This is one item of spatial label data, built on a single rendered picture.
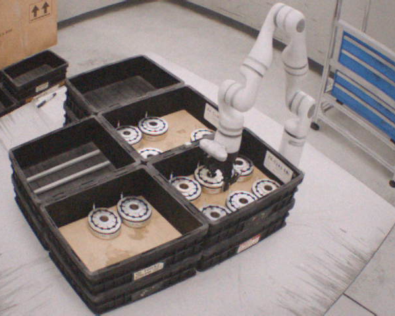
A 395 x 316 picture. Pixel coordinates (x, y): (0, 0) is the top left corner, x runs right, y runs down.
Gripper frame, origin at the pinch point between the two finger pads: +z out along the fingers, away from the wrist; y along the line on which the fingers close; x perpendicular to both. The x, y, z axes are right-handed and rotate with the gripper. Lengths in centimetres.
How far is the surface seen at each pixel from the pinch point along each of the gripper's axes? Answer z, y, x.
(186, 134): 2.2, 24.8, -12.4
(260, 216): 0.5, -18.2, 1.3
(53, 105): 15, 90, 5
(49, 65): 36, 160, -35
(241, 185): 2.2, -3.9, -7.3
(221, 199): 2.2, -4.3, 2.9
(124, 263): -8, -12, 51
